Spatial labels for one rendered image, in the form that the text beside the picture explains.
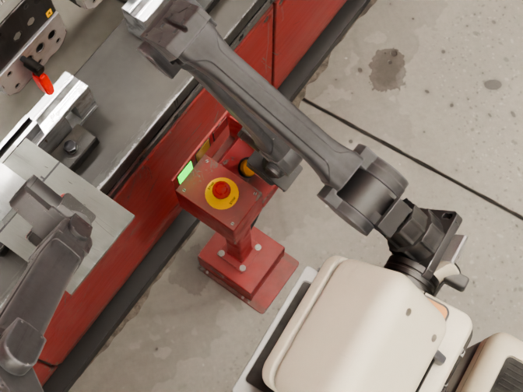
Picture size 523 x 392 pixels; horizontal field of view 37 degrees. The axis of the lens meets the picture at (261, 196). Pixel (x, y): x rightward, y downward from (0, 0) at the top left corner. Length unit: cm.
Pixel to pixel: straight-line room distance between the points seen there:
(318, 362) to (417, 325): 14
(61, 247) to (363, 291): 42
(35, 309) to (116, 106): 78
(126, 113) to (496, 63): 150
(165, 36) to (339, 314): 45
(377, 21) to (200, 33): 173
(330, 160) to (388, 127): 147
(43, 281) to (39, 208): 21
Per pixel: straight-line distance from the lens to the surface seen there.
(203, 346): 238
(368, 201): 115
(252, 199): 166
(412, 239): 119
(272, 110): 111
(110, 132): 164
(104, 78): 169
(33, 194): 121
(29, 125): 154
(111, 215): 144
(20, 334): 84
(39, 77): 133
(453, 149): 261
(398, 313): 100
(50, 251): 109
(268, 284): 240
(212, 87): 123
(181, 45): 109
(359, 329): 99
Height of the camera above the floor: 235
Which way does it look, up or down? 72 degrees down
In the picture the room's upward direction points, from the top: straight up
